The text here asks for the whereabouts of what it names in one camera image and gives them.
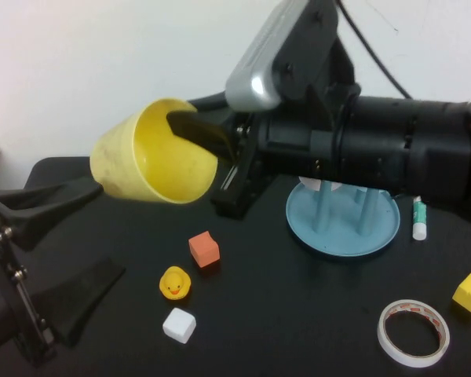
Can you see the white green glue stick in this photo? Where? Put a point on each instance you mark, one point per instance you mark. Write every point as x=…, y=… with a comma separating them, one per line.
x=420, y=220

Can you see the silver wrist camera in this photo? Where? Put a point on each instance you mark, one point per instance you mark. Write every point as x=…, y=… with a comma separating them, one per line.
x=259, y=66

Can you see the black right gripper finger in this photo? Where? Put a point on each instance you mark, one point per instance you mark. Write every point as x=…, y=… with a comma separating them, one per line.
x=200, y=129
x=216, y=104

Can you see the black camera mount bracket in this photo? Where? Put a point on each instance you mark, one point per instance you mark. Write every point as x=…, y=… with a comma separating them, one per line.
x=310, y=51

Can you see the white double-sided tape roll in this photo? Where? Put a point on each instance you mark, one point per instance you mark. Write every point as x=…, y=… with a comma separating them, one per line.
x=412, y=361

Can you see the white foam cube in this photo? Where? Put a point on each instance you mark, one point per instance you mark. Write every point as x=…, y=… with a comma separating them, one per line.
x=178, y=326

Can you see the yellow plastic cup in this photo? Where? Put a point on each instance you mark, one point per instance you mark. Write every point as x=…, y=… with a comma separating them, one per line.
x=117, y=157

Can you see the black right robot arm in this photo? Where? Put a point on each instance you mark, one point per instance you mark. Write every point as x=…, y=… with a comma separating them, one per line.
x=396, y=149

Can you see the orange foam cube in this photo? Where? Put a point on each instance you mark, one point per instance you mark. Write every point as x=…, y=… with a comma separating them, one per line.
x=204, y=251

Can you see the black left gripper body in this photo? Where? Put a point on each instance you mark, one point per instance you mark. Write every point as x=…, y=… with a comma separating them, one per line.
x=4, y=298

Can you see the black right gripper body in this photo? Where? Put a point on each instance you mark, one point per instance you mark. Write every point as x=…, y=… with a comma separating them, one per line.
x=286, y=153

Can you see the yellow foam cube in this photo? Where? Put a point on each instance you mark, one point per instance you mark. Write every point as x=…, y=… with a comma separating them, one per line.
x=469, y=294

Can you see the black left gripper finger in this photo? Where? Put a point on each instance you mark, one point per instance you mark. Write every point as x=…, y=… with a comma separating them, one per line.
x=82, y=294
x=39, y=208

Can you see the blue cup stand with pegs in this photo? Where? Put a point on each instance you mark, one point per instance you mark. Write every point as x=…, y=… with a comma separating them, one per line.
x=337, y=243

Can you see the yellow rubber duck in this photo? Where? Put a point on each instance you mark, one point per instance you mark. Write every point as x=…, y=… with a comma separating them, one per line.
x=174, y=284

